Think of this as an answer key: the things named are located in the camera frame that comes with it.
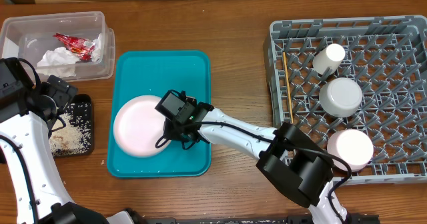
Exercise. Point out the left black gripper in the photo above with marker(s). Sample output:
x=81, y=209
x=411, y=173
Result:
x=62, y=91

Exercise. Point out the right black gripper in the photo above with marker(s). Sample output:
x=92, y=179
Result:
x=176, y=138

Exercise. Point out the white napkin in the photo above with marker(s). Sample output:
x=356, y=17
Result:
x=59, y=62

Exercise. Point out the large pink plate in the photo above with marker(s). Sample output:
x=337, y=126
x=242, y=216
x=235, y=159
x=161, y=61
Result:
x=138, y=126

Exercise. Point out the red snack wrapper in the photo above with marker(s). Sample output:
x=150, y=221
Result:
x=84, y=49

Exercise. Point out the wooden chopstick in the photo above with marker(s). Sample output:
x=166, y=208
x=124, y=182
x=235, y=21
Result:
x=289, y=97

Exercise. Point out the grey bowl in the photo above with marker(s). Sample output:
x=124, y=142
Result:
x=340, y=97

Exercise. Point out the white cup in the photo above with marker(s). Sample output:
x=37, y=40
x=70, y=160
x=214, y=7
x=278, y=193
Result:
x=331, y=56

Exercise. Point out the small pink saucer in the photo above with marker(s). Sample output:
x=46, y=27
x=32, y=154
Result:
x=352, y=146

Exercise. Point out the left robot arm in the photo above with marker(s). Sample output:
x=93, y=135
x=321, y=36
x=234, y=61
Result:
x=40, y=193

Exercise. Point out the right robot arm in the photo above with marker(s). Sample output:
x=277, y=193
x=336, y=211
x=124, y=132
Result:
x=287, y=157

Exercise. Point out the clear plastic waste bin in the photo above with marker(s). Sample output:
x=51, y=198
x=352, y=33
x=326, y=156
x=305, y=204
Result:
x=29, y=38

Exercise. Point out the grey dishwasher rack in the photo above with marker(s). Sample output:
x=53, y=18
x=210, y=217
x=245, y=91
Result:
x=386, y=56

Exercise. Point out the spilled rice pile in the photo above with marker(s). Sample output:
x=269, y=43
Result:
x=76, y=137

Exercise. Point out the black rectangular tray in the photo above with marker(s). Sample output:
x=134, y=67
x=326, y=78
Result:
x=26, y=138

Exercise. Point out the teal serving tray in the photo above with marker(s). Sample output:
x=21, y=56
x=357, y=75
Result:
x=154, y=73

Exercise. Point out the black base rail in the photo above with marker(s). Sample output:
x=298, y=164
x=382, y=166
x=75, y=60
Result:
x=292, y=219

